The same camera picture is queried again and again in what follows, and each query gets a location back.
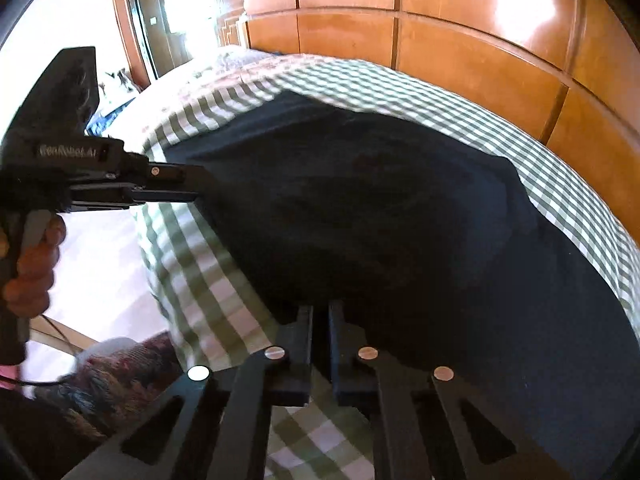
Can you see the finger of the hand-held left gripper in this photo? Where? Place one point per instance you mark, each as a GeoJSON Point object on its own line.
{"type": "Point", "coordinates": [165, 197]}
{"type": "Point", "coordinates": [172, 176]}

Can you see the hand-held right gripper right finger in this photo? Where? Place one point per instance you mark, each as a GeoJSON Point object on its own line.
{"type": "Point", "coordinates": [337, 325]}

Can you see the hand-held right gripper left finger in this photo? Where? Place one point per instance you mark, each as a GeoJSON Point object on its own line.
{"type": "Point", "coordinates": [305, 325]}

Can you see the dark navy pants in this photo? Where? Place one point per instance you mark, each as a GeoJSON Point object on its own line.
{"type": "Point", "coordinates": [375, 220]}

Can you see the person's left hand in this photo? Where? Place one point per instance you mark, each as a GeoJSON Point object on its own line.
{"type": "Point", "coordinates": [35, 270]}

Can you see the pink floral blanket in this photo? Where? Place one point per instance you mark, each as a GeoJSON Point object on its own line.
{"type": "Point", "coordinates": [200, 95]}

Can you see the green white checked bed sheet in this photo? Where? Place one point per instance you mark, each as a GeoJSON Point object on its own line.
{"type": "Point", "coordinates": [210, 290]}

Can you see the pink textured pillow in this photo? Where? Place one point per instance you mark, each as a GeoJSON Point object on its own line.
{"type": "Point", "coordinates": [235, 57]}

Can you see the carved wooden panel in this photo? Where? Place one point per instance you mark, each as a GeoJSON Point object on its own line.
{"type": "Point", "coordinates": [225, 5]}

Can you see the floral patterned cloth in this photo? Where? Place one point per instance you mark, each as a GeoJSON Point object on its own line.
{"type": "Point", "coordinates": [110, 380]}

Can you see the wooden wardrobe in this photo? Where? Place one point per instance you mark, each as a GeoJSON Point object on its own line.
{"type": "Point", "coordinates": [450, 50]}

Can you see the wooden door frame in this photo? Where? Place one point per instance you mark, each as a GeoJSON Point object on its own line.
{"type": "Point", "coordinates": [120, 20]}

